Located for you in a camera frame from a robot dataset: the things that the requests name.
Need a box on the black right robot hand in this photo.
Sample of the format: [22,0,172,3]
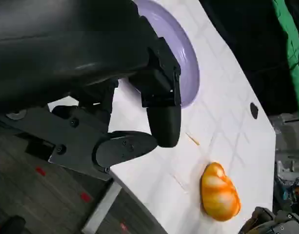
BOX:
[238,206,299,234]

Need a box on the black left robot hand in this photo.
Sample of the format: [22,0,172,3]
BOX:
[0,0,182,181]

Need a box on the orange and white bread roll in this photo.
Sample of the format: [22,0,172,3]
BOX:
[199,161,242,222]

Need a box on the grey workshop machine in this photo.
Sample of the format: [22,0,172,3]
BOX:
[273,113,299,213]

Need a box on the lilac plate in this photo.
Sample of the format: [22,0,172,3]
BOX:
[134,0,200,110]

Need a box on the thin wooden stick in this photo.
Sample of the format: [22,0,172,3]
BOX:
[185,132,200,146]

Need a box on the green cloth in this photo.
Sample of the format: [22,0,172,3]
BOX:
[271,0,299,122]

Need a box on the grey metal table leg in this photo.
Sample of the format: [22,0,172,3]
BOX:
[81,181,122,234]

